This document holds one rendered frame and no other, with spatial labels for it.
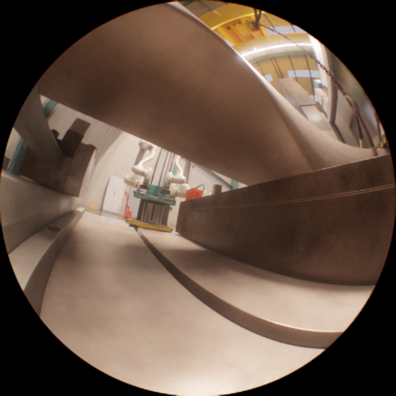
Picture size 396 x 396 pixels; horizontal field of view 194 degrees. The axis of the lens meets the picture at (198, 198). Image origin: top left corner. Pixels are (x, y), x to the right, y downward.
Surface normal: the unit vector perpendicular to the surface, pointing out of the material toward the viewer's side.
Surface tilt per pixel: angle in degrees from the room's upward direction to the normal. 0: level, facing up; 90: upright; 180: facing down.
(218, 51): 180
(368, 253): 90
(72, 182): 90
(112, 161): 90
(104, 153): 90
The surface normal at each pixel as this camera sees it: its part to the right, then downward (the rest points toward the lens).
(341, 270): -0.87, -0.23
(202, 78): -0.15, 0.97
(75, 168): 0.76, -0.01
